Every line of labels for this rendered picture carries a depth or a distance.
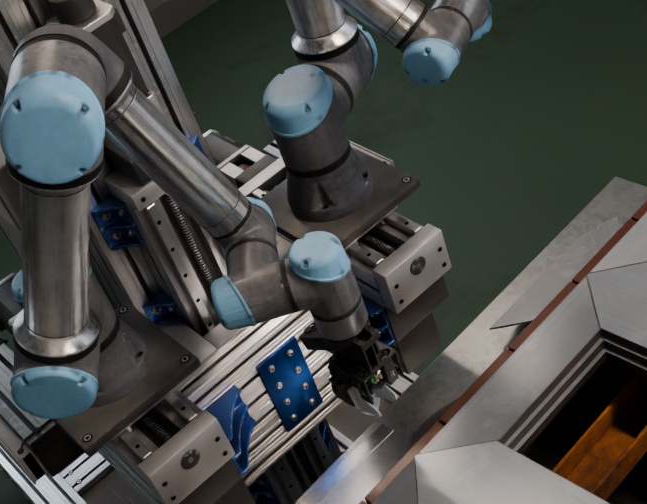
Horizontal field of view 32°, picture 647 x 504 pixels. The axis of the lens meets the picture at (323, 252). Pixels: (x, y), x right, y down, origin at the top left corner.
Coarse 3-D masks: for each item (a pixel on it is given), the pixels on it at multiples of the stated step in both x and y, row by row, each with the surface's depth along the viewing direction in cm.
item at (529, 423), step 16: (608, 336) 181; (592, 352) 180; (608, 352) 181; (624, 352) 179; (640, 352) 177; (576, 368) 179; (592, 368) 180; (640, 368) 178; (560, 384) 177; (576, 384) 179; (544, 400) 176; (560, 400) 177; (528, 416) 174; (544, 416) 176; (512, 432) 172; (528, 432) 174; (512, 448) 173
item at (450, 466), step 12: (480, 444) 171; (492, 444) 170; (444, 456) 171; (456, 456) 171; (468, 456) 170; (480, 456) 169; (432, 468) 170; (444, 468) 170; (456, 468) 169; (468, 468) 168; (420, 480) 169; (432, 480) 169; (444, 480) 168; (456, 480) 167; (420, 492) 168; (432, 492) 167; (444, 492) 166
